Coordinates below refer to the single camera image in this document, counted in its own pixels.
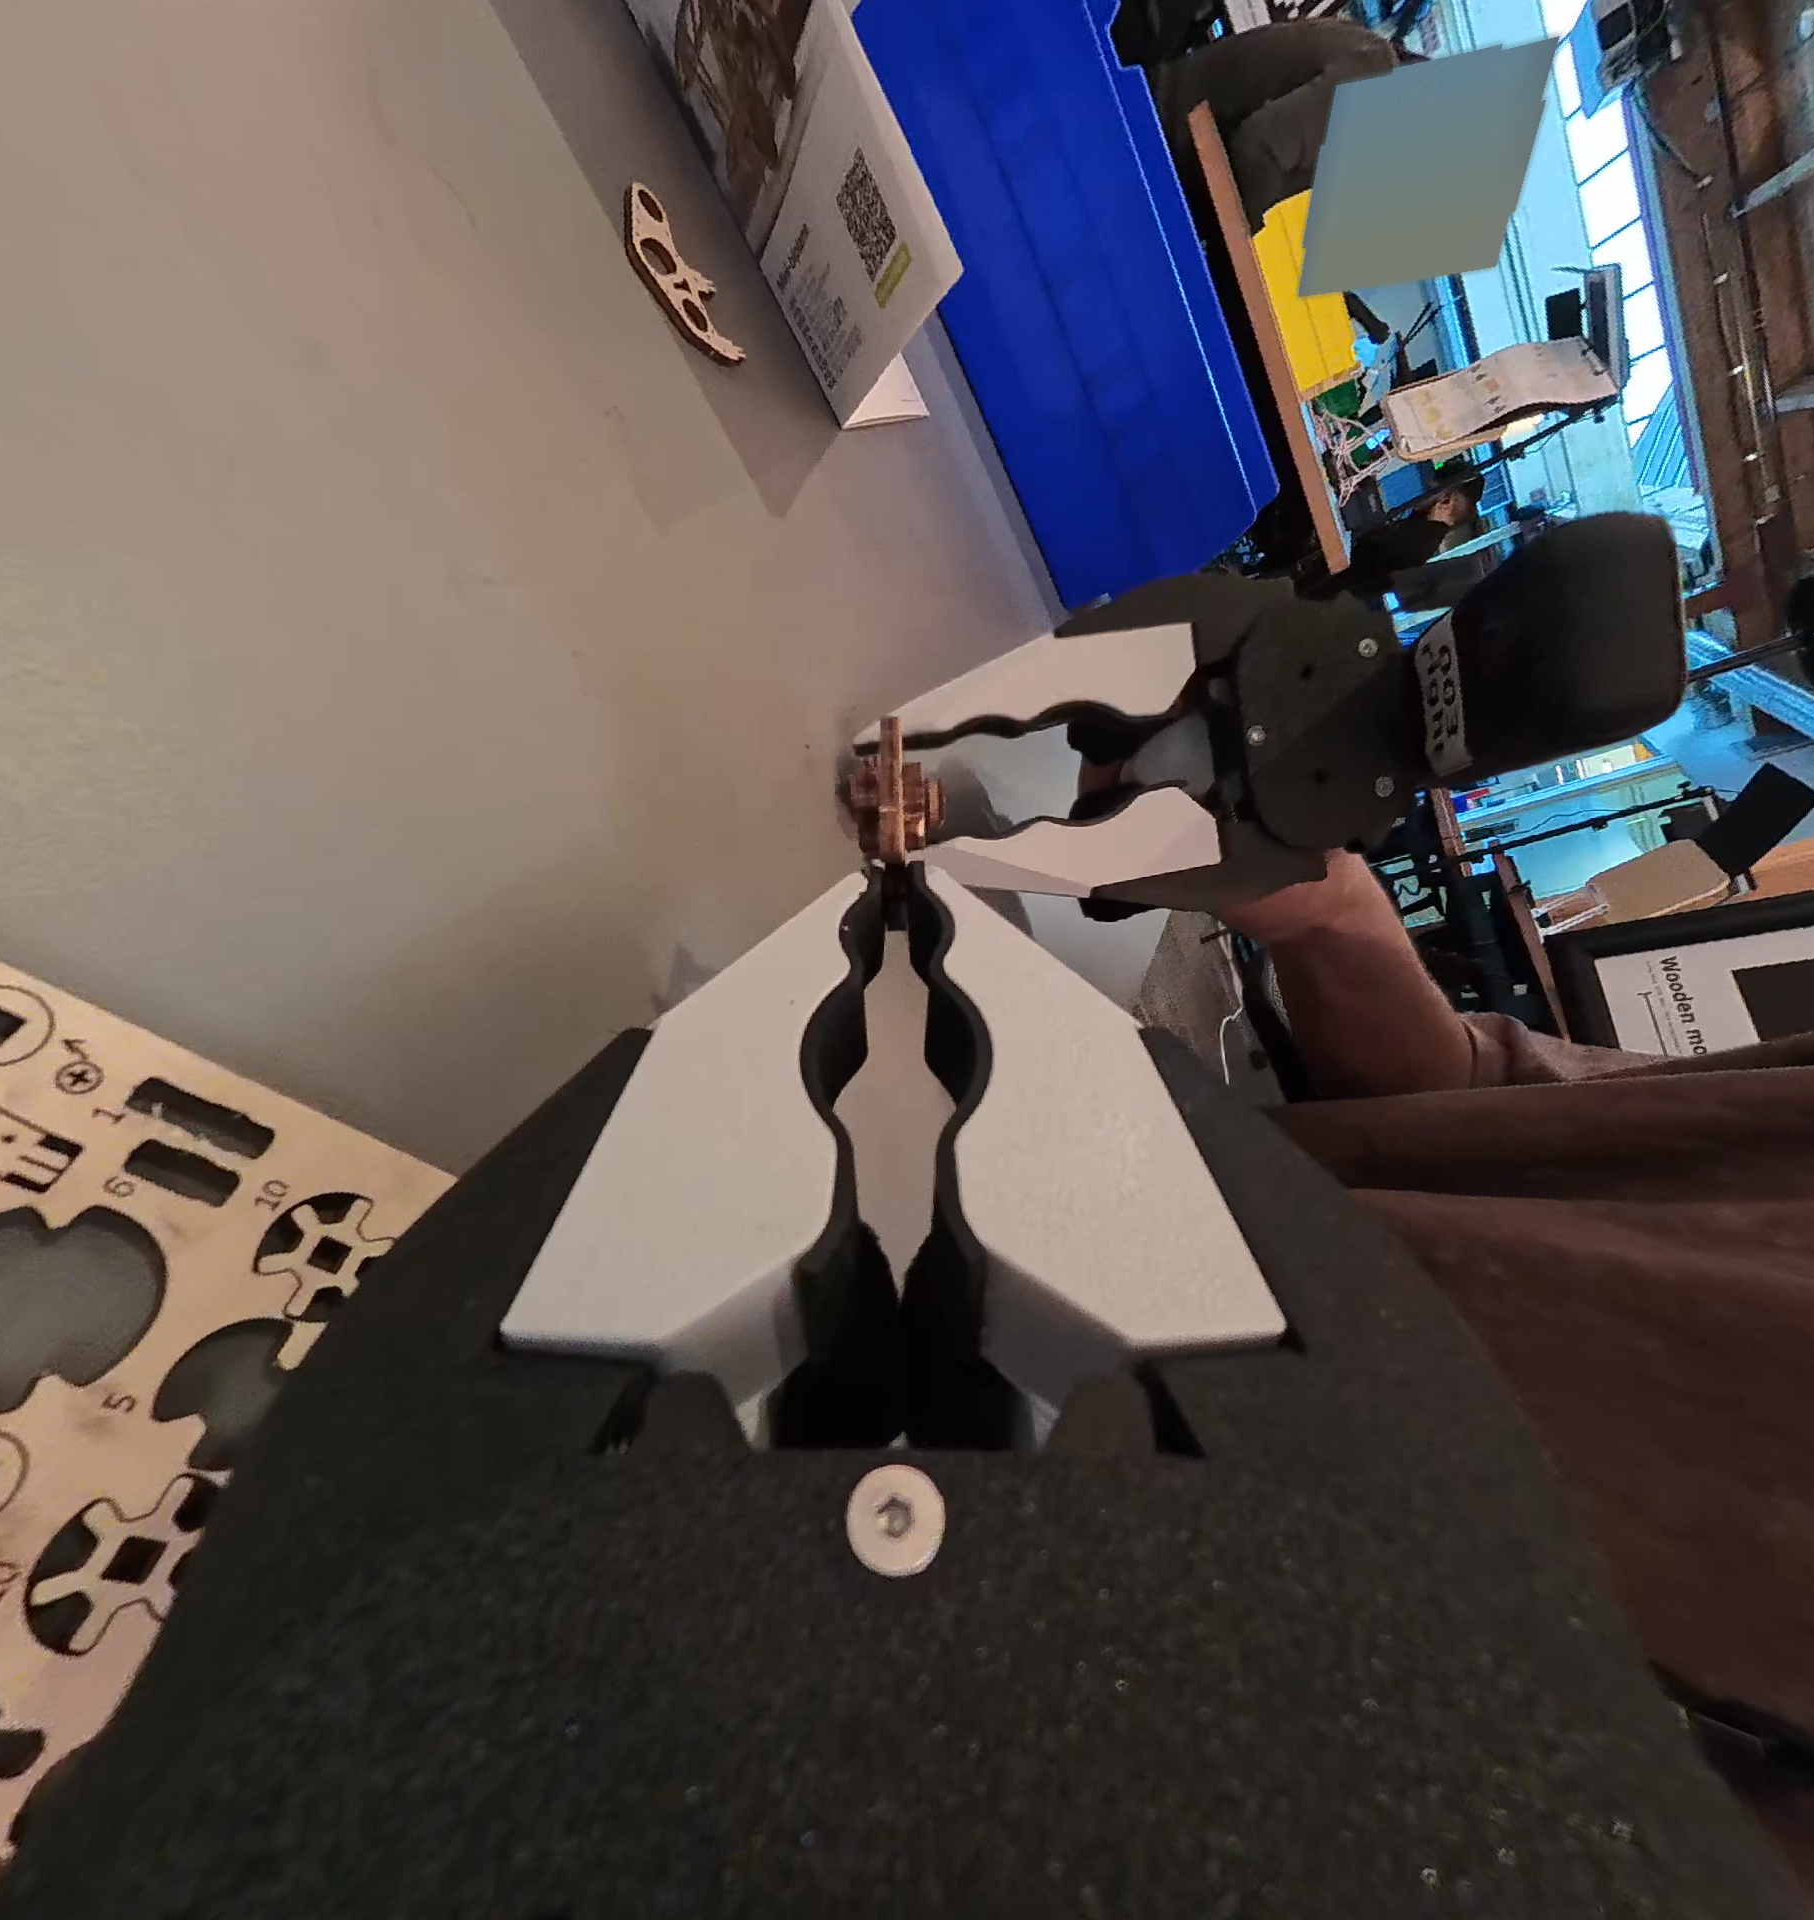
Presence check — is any white model kit box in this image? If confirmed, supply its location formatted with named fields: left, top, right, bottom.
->
left=621, top=0, right=968, bottom=432

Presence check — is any wooden plate part with holes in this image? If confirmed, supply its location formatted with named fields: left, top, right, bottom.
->
left=621, top=179, right=753, bottom=368

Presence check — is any yellow plastic bin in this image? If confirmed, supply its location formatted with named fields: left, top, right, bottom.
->
left=1249, top=194, right=1360, bottom=403

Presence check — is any black lanyard strap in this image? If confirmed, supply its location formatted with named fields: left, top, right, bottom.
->
left=1657, top=1661, right=1814, bottom=1791

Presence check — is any white instruction sheet stand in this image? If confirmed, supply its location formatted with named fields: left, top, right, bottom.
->
left=1379, top=336, right=1624, bottom=462

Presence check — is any laser-cut wooden parts sheet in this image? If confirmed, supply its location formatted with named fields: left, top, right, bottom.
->
left=0, top=934, right=457, bottom=1899

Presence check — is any person's brown shirt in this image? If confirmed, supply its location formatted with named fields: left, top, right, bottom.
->
left=1349, top=1079, right=1814, bottom=1802

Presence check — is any wooden gear model assembly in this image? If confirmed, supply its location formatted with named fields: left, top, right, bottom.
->
left=840, top=717, right=946, bottom=901

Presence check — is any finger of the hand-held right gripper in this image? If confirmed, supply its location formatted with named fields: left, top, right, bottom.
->
left=918, top=776, right=1239, bottom=909
left=849, top=613, right=1225, bottom=762

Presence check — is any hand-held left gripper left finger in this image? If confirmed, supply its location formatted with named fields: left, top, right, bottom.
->
left=497, top=865, right=883, bottom=1393

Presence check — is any framed marker sign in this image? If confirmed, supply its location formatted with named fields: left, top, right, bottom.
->
left=1542, top=886, right=1814, bottom=1054

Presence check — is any person's right forearm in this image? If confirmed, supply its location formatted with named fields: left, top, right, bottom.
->
left=1229, top=854, right=1814, bottom=1201

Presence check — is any blue plastic bin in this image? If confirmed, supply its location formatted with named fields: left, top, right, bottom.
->
left=849, top=0, right=1282, bottom=613

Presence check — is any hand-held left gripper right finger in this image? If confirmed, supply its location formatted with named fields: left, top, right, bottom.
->
left=907, top=865, right=1285, bottom=1406

